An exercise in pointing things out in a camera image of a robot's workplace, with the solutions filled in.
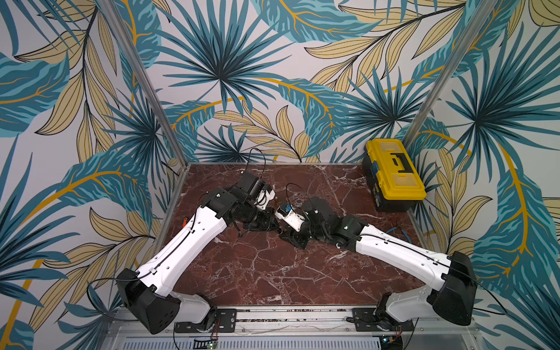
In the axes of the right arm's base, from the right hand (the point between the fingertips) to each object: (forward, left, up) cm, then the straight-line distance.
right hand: (283, 229), depth 74 cm
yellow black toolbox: (+25, -48, -2) cm, 54 cm away
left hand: (-3, +3, +5) cm, 6 cm away
